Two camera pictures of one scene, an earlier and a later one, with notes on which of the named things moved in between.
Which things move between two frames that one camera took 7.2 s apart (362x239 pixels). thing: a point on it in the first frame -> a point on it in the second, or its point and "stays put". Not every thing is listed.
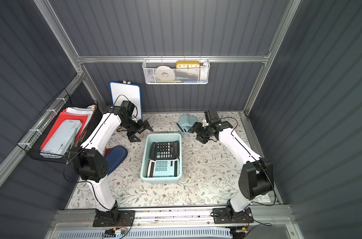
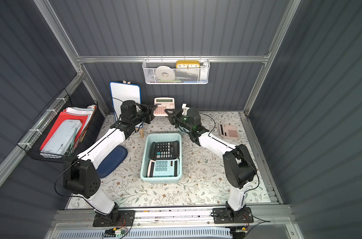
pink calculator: x=150 y=169 stays put
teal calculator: x=167 y=168 stays put
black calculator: x=165 y=150 stays put
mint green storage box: x=153 y=137 stays put
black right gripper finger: x=193 y=128 -> x=172 y=113
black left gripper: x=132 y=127 -> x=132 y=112
